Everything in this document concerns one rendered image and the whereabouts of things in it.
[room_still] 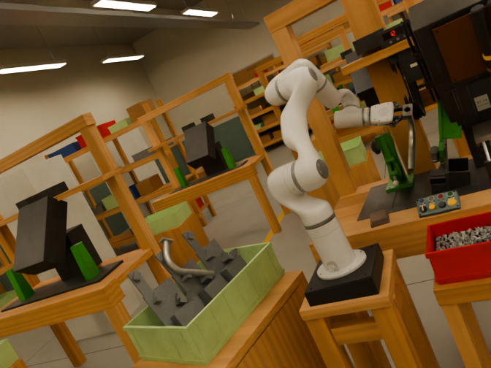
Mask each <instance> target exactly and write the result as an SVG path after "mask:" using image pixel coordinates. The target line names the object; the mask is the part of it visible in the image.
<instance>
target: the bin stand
mask: <svg viewBox="0 0 491 368"><path fill-rule="evenodd" d="M433 293H434V294H435V297H436V300H437V302H438V305H439V306H441V307H442V309H443V312H444V315H445V316H446V320H447V322H448V324H449V328H450V329H451V332H452V335H453V337H454V340H455V342H456V344H457V347H458V350H459V352H460V355H461V357H462V360H463V363H464V365H465V368H491V355H490V352H489V349H488V347H487V343H486V342H485V339H484V336H483V334H482V331H481V328H480V325H479V322H478V321H477V318H476V315H475V312H474V310H473V307H472V305H471V302H480V301H486V300H491V277H489V278H483V279H478V280H469V281H464V282H458V283H450V284H445V285H439V284H438V282H436V281H435V273H434V281H433Z"/></svg>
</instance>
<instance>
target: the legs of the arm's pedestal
mask: <svg viewBox="0 0 491 368"><path fill-rule="evenodd" d="M371 312H372V314H373V316H370V317H366V318H357V315H356V313H346V314H342V315H334V316H329V317H324V318H316V319H311V320H306V321H305V322H306V323H307V326H308V328H309V330H310V332H311V334H312V337H313V339H314V341H315V343H316V345H317V347H318V349H319V352H320V354H321V356H322V358H323V360H324V363H325V364H326V366H327V368H354V366H353V364H352V362H351V359H350V358H349V355H348V353H347V351H346V349H345V347H344V345H345V344H346V345H347V348H348V349H349V352H350V354H351V357H352V358H353V360H354V363H355V365H356V367H357V368H379V366H378V363H377V361H376V358H375V356H374V355H373V351H372V350H371V348H370V345H369V343H368V341H373V340H384V341H385V344H386V346H387V349H388V351H389V354H390V356H391V357H392V360H393V362H394V364H395V367H396V368H440V367H439V364H438V361H437V359H436V357H435V354H434V352H433V349H432V347H431V344H430V342H429V339H428V338H427V335H426V332H425V329H424V327H423V325H422V322H421V320H420V318H419V315H418V312H417V311H416V308H415V306H414V303H413V300H412V298H411V295H410V293H409V291H408V288H407V286H406V283H405V280H404V279H403V276H402V274H401V271H400V268H399V266H398V264H397V262H396V267H395V284H394V293H393V302H392V306H390V307H382V308H377V309H372V310H371Z"/></svg>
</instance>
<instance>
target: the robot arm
mask: <svg viewBox="0 0 491 368"><path fill-rule="evenodd" d="M264 95H265V98H266V100H267V102H268V103H270V104H271V105H273V106H279V105H282V104H285V103H287V102H288V103H287V104H286V106H285V107H284V109H283V112H282V113H281V134H282V138H283V142H284V144H285V145H286V146H287V147H288V148H289V149H291V150H293V151H296V152H297V153H298V159H297V160H296V161H293V162H291V163H288V164H285V165H283V166H280V167H278V168H277V169H274V170H273V171H272V172H271V173H270V174H269V176H268V179H267V187H268V190H269V192H270V194H271V196H272V197H273V198H274V199H275V200H276V201H277V202H279V203H280V204H282V205H283V206H285V207H287V208H288V209H290V210H291V211H293V212H294V213H296V214H297V215H298V217H299V218H300V220H301V221H302V224H303V225H304V227H305V230H306V231H307V233H308V236H309V237H310V239H311V242H312V243H313V246H314V247H315V249H316V252H317V253H318V255H319V258H320V259H321V262H322V265H321V266H320V267H319V268H318V271H317V275H318V276H319V278H321V279H322V280H333V279H337V278H339V277H343V276H346V275H348V274H350V273H352V272H353V271H355V270H356V269H358V268H359V267H360V266H362V265H363V264H364V262H365V260H366V257H367V256H366V254H365V252H364V251H363V250H352V248H351V246H350V244H349V241H348V239H347V237H346V235H345V233H344V231H343V229H342V227H341V225H340V223H339V221H338V219H337V217H336V215H335V213H334V211H333V209H332V207H331V205H330V203H329V202H328V201H326V200H323V199H318V198H315V197H312V196H309V195H307V194H305V193H307V192H309V191H313V190H316V189H318V188H320V187H322V186H323V185H324V184H325V183H326V182H327V179H328V176H329V171H328V168H327V165H326V163H325V162H324V160H323V158H322V157H321V156H320V155H319V154H318V152H317V151H316V149H315V148H314V146H313V144H312V142H311V139H310V137H309V133H308V122H307V113H308V108H309V107H310V105H311V102H312V101H313V98H314V97H316V98H317V99H318V100H319V101H320V102H321V103H322V104H323V105H324V106H325V107H327V108H329V109H334V108H336V107H337V106H338V105H339V104H340V103H341V104H342V105H343V110H340V111H335V114H334V124H335V127H336V128H337V129H344V128H353V127H360V126H369V125H372V126H391V127H396V125H397V124H398V123H399V122H400V121H401V120H406V119H410V118H411V115H409V116H403V115H395V112H399V111H403V107H401V106H400V105H399V104H397V102H396V101H393V102H387V103H383V104H377V105H374V106H372V107H371V108H370V109H369V107H366V108H360V102H359V99H358V98H357V97H356V96H355V95H354V94H353V93H352V92H351V91H350V90H349V89H345V88H343V89H339V90H337V89H336V88H335V86H334V85H333V84H332V83H331V82H330V81H329V80H328V79H327V78H326V77H325V76H324V75H323V74H322V73H321V72H320V71H319V70H318V68H317V67H316V66H315V65H314V64H313V63H312V62H310V61H309V60H307V59H304V58H301V59H297V60H296V61H294V62H293V63H292V64H291V65H290V66H288V67H287V68H286V69H285V70H283V71H282V72H281V73H280V74H278V75H277V76H276V77H274V78H273V79H272V80H271V81H270V82H269V84H268V85H267V87H266V89H265V92H264ZM394 106H395V107H394Z"/></svg>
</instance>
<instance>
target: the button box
mask: <svg viewBox="0 0 491 368"><path fill-rule="evenodd" d="M447 193H448V192H446V193H440V194H443V198H441V199H439V198H438V195H439V194H437V195H434V196H432V197H433V198H434V199H433V200H432V201H429V200H428V198H429V197H426V198H423V199H424V200H425V201H424V202H423V203H420V202H419V200H420V199H417V200H416V205H417V209H418V214H419V218H424V217H428V216H431V215H437V214H441V213H444V212H450V211H453V210H459V209H461V203H460V198H459V196H458V194H457V192H456V190H454V191H452V193H453V194H452V196H448V195H447ZM449 199H455V200H456V204H455V205H453V206H450V205H449V204H448V200H449ZM439 202H445V203H446V205H445V207H439V205H438V204H439ZM430 204H435V205H436V208H435V209H434V210H431V209H430V208H429V206H430ZM421 206H426V208H427V210H426V211H425V212H421V211H420V210H419V208H420V207H421Z"/></svg>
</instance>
